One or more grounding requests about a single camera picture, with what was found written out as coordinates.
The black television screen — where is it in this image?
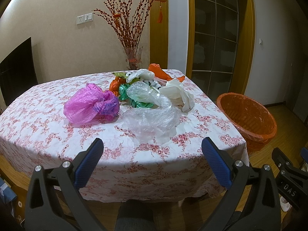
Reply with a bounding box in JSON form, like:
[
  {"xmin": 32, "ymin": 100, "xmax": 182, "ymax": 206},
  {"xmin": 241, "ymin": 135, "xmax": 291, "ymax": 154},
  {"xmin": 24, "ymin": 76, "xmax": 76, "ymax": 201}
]
[{"xmin": 0, "ymin": 38, "xmax": 38, "ymax": 106}]

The clear plastic bag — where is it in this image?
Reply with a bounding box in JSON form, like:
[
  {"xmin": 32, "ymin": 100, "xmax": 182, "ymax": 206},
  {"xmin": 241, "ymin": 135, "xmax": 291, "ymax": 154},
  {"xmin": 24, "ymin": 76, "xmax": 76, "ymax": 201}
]
[{"xmin": 123, "ymin": 96, "xmax": 182, "ymax": 143}]

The green plastic bag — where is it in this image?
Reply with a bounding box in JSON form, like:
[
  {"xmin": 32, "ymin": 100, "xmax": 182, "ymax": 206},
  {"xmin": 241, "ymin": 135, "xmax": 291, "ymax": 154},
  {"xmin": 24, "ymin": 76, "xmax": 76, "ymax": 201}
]
[{"xmin": 119, "ymin": 83, "xmax": 154, "ymax": 108}]

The yellow green printed bag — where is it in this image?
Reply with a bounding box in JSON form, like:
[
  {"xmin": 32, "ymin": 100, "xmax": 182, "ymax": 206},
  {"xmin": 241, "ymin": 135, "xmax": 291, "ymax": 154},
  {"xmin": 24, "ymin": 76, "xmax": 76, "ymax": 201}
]
[{"xmin": 112, "ymin": 71, "xmax": 141, "ymax": 85}]

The white wall switch panel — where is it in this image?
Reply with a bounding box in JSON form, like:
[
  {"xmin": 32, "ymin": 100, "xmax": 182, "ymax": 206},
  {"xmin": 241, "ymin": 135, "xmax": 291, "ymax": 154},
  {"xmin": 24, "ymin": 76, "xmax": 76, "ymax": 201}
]
[{"xmin": 76, "ymin": 13, "xmax": 93, "ymax": 25}]

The glass sliding door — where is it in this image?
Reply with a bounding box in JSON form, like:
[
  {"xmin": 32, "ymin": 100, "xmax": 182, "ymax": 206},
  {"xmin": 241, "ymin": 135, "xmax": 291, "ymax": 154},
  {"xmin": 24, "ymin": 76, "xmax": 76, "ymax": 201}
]
[{"xmin": 192, "ymin": 0, "xmax": 239, "ymax": 101}]

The white printed plastic bag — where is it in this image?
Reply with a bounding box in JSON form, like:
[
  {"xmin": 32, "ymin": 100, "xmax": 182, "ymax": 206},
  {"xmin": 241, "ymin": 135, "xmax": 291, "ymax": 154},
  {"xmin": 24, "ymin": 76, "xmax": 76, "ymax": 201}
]
[{"xmin": 126, "ymin": 69, "xmax": 162, "ymax": 90}]

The translucent white plastic bag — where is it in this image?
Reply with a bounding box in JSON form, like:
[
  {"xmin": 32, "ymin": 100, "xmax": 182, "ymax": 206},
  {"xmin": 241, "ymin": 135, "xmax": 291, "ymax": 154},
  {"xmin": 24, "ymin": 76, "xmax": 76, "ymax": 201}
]
[{"xmin": 126, "ymin": 81, "xmax": 160, "ymax": 106}]

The clear glass vase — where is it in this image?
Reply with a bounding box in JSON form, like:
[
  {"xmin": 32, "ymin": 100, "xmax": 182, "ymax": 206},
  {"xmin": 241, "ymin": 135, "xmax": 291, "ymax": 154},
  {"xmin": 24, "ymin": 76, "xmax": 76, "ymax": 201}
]
[{"xmin": 124, "ymin": 47, "xmax": 143, "ymax": 70}]

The white slipper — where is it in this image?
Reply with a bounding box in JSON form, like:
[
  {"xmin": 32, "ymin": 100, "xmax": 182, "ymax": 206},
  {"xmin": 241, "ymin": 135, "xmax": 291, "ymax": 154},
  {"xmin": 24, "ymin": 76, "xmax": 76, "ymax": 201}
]
[{"xmin": 279, "ymin": 196, "xmax": 291, "ymax": 212}]

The purple pink plastic bag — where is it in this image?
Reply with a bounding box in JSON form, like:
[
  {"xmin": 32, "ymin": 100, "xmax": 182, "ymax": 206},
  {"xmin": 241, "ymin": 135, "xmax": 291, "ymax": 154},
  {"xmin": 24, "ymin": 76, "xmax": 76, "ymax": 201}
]
[{"xmin": 63, "ymin": 83, "xmax": 120, "ymax": 125}]

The floral pink white tablecloth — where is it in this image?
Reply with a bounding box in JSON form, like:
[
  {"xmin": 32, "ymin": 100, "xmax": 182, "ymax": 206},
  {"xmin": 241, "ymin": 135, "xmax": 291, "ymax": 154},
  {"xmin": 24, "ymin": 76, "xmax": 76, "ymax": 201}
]
[{"xmin": 1, "ymin": 73, "xmax": 249, "ymax": 202}]

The orange plastic trash basket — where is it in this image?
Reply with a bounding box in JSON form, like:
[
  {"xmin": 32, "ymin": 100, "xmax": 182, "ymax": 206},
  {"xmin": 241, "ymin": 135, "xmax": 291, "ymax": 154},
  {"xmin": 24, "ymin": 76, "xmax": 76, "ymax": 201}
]
[{"xmin": 216, "ymin": 92, "xmax": 277, "ymax": 153}]

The red berry branch bouquet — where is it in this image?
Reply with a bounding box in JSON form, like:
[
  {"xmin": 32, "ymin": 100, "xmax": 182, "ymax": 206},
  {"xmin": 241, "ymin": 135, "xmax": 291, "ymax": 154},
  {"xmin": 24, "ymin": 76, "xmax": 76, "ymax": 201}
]
[{"xmin": 93, "ymin": 0, "xmax": 154, "ymax": 49}]

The orange plastic bag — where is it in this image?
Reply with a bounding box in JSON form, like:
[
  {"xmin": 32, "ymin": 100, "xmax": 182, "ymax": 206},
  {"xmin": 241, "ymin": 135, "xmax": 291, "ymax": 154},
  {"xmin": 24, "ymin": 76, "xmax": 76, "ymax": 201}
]
[
  {"xmin": 148, "ymin": 63, "xmax": 173, "ymax": 81},
  {"xmin": 109, "ymin": 76, "xmax": 126, "ymax": 96}
]

